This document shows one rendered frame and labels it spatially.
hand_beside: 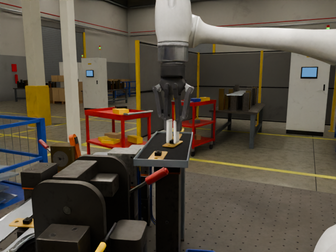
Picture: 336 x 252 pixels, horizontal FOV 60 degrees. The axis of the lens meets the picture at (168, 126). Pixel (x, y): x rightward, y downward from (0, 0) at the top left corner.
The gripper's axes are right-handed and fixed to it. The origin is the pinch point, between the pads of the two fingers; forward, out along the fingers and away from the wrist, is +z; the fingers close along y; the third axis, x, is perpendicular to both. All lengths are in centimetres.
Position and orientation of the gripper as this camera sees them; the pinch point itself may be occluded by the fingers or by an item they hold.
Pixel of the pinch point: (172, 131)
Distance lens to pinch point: 89.3
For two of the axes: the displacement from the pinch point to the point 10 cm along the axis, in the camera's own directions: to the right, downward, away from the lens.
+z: 0.0, 9.9, 1.7
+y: -9.2, -0.7, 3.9
